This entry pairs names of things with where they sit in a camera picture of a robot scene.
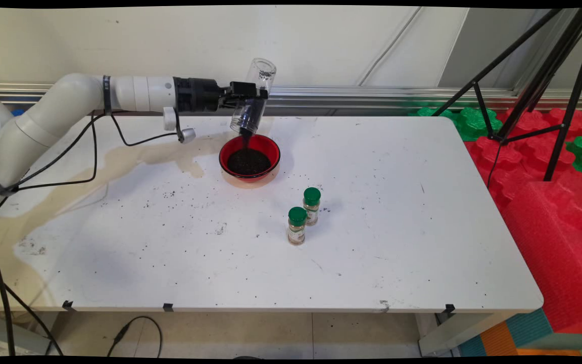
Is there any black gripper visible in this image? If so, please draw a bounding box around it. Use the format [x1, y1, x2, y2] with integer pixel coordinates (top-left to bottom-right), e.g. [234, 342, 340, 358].
[172, 77, 270, 113]

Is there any clear plastic jar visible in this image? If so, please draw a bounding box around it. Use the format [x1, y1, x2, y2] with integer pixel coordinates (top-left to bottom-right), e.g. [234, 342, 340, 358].
[229, 57, 277, 135]

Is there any red bowl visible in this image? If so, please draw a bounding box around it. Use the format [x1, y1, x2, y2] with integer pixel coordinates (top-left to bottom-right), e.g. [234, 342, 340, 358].
[219, 134, 281, 181]

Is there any green capped spice bottle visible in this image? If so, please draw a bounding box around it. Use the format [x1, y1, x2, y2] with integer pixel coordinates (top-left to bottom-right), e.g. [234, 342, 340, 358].
[303, 187, 322, 226]
[287, 206, 308, 246]

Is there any black tripod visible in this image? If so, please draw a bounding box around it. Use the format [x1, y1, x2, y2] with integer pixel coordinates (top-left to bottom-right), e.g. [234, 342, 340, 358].
[431, 7, 582, 183]

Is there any red foam puzzle mat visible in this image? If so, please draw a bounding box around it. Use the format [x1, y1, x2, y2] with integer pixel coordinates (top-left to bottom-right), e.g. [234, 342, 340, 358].
[463, 108, 582, 213]

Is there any grey table leg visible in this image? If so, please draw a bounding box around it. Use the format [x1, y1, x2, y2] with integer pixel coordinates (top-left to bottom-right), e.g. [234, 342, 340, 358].
[417, 312, 524, 357]
[0, 312, 52, 355]

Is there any teal orange foam mat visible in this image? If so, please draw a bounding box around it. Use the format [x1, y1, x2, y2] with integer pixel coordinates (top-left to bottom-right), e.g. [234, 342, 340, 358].
[457, 307, 582, 357]

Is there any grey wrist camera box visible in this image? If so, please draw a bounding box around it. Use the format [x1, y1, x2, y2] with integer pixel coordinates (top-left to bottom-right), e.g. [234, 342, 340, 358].
[163, 105, 197, 144]

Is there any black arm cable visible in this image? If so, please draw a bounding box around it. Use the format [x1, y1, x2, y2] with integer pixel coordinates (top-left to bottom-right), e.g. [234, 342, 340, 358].
[111, 109, 186, 148]
[0, 112, 99, 223]

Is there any aluminium rail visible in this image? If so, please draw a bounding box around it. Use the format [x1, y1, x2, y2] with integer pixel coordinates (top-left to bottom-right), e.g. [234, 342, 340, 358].
[0, 82, 582, 118]

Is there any black cable strap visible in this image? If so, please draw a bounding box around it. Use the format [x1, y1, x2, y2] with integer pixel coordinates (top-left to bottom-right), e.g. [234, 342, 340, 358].
[0, 175, 20, 197]
[102, 75, 113, 115]

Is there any white wall cable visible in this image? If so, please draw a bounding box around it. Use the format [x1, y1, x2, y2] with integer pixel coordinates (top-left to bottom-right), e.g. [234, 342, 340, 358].
[357, 7, 424, 86]

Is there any black floor cable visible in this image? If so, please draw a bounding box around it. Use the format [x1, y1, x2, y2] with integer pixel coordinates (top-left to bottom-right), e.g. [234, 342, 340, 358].
[107, 316, 163, 357]

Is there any thin tripod cable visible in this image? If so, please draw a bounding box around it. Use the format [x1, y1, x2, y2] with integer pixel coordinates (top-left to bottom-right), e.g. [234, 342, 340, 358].
[487, 144, 505, 189]

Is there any cable with metal connector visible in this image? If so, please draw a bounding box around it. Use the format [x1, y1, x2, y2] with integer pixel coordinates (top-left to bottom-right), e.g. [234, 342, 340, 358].
[0, 270, 64, 356]

